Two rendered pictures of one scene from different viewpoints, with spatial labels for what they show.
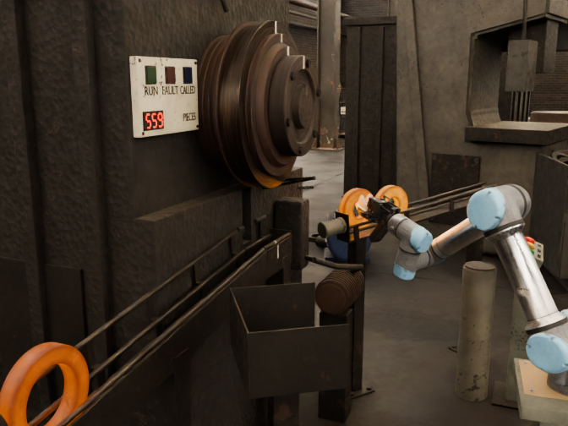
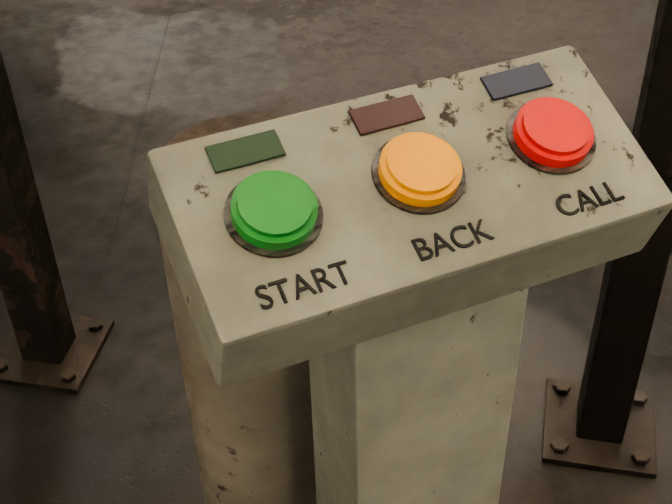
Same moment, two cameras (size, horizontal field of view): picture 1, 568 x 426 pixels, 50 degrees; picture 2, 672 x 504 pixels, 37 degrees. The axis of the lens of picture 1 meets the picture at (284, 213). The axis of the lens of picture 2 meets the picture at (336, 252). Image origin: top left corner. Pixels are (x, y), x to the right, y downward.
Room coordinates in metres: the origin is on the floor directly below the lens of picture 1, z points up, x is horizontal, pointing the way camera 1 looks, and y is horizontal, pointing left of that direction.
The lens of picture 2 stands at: (1.82, -1.14, 0.89)
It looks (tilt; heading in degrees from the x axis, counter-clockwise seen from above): 40 degrees down; 45
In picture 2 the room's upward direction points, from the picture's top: 1 degrees counter-clockwise
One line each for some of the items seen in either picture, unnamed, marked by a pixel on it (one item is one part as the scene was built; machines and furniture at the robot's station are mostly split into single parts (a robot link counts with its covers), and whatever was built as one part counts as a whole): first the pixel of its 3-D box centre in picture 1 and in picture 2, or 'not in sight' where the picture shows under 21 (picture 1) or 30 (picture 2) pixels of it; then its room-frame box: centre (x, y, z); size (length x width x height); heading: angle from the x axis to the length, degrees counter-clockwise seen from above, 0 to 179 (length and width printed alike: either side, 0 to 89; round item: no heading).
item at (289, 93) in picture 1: (297, 106); not in sight; (1.75, -0.04, 1.11); 0.28 x 0.06 x 0.28; 157
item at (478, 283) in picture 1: (475, 330); (268, 425); (2.16, -0.72, 0.26); 0.12 x 0.12 x 0.52
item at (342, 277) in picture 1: (339, 342); not in sight; (2.04, -0.20, 0.27); 0.22 x 0.13 x 0.53; 157
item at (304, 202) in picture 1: (291, 232); not in sight; (2.01, -0.02, 0.68); 0.11 x 0.08 x 0.24; 67
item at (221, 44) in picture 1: (240, 105); not in sight; (1.82, 0.13, 1.12); 0.47 x 0.10 x 0.47; 157
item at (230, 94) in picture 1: (265, 106); not in sight; (1.78, 0.05, 1.11); 0.47 x 0.06 x 0.47; 157
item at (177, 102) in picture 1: (167, 95); not in sight; (1.51, 0.28, 1.15); 0.26 x 0.02 x 0.18; 157
